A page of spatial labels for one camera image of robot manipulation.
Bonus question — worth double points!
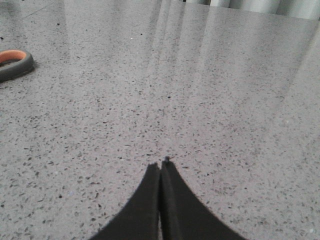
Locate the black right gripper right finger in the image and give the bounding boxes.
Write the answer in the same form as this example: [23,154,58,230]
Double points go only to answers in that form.
[159,156,244,240]

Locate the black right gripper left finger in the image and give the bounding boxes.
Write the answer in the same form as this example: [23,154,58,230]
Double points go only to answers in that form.
[91,163,160,240]

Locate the grey orange scissors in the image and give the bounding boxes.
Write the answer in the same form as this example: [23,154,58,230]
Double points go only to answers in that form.
[0,49,35,83]

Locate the grey curtain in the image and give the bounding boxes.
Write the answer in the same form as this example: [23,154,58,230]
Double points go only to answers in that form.
[186,0,320,20]

